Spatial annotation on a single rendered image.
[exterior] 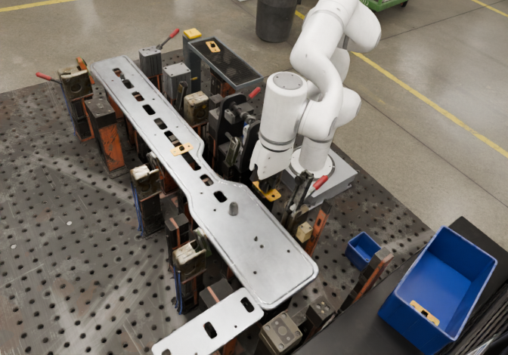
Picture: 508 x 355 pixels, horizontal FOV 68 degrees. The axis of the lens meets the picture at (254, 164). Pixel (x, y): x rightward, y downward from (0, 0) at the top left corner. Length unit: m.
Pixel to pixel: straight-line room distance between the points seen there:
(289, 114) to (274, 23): 3.40
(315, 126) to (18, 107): 1.77
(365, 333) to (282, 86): 0.69
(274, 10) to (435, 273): 3.25
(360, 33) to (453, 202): 2.17
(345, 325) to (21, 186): 1.40
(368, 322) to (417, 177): 2.12
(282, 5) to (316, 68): 3.22
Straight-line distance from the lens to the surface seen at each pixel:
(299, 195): 1.18
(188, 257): 1.12
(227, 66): 1.61
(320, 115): 0.78
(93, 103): 1.66
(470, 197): 3.23
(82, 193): 1.77
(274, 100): 0.77
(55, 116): 2.17
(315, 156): 1.65
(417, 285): 1.25
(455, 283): 1.32
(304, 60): 0.88
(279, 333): 1.03
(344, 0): 1.00
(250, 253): 1.19
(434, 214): 2.95
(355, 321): 1.13
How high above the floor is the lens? 2.02
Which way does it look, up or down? 46 degrees down
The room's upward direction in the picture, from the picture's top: 9 degrees clockwise
